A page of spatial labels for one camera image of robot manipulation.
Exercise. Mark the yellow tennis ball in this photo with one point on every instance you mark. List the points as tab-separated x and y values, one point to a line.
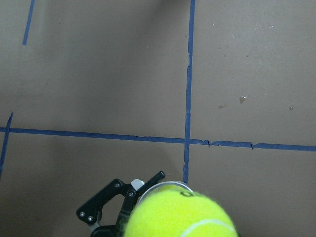
167	188
179	214

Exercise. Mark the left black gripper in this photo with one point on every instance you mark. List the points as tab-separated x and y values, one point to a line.
106	213

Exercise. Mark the white tennis ball can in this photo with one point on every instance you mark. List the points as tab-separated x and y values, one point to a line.
155	189

